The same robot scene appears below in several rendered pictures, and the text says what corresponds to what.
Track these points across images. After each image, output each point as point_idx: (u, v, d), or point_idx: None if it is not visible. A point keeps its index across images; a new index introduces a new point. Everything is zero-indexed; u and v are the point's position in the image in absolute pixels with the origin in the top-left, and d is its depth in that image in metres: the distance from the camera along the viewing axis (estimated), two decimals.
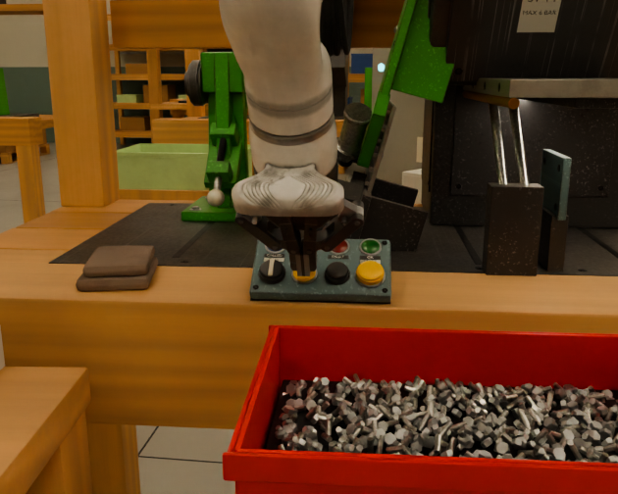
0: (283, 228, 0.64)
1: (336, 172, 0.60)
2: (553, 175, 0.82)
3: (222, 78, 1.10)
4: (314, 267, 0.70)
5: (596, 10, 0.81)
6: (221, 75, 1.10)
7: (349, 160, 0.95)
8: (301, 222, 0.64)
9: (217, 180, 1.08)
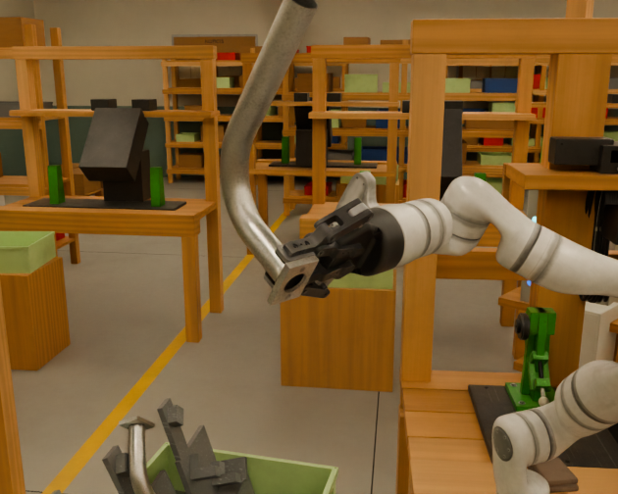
0: None
1: (382, 214, 0.75)
2: None
3: (542, 327, 1.84)
4: (289, 242, 0.67)
5: None
6: (542, 325, 1.83)
7: None
8: None
9: (542, 390, 1.82)
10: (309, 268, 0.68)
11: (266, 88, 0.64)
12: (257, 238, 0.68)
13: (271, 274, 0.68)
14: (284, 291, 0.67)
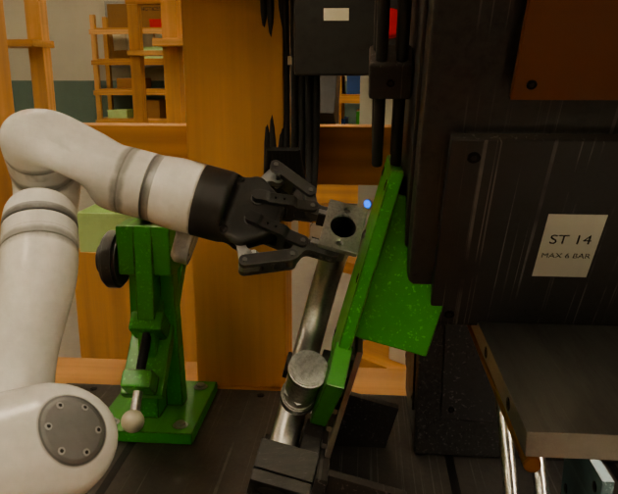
0: None
1: (200, 235, 0.69)
2: (586, 486, 0.57)
3: (143, 259, 0.84)
4: (329, 261, 0.69)
5: None
6: (142, 256, 0.84)
7: None
8: None
9: (135, 396, 0.83)
10: (321, 231, 0.68)
11: None
12: (342, 263, 0.72)
13: (349, 231, 0.70)
14: (352, 219, 0.68)
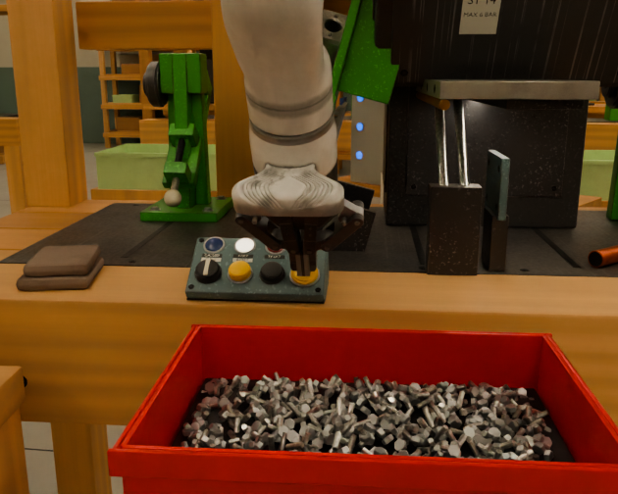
0: (283, 228, 0.64)
1: (336, 172, 0.60)
2: (495, 176, 0.83)
3: (180, 79, 1.10)
4: (314, 267, 0.70)
5: (536, 12, 0.81)
6: (179, 76, 1.10)
7: None
8: (301, 222, 0.64)
9: (174, 180, 1.09)
10: None
11: None
12: (333, 62, 0.99)
13: None
14: (339, 22, 0.95)
